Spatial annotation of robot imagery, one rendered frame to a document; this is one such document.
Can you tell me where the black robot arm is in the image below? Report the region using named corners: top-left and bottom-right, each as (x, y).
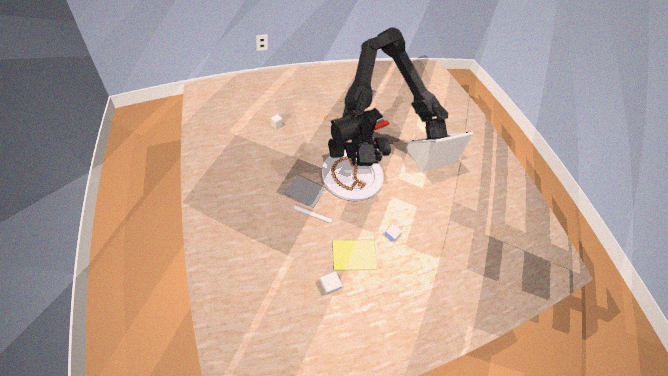
top-left (331, 27), bottom-right (451, 166)

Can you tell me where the yellow flat square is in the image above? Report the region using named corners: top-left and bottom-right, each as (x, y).
top-left (333, 240), bottom-right (377, 271)

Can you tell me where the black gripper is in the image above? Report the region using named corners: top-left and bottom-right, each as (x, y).
top-left (328, 134), bottom-right (391, 165)

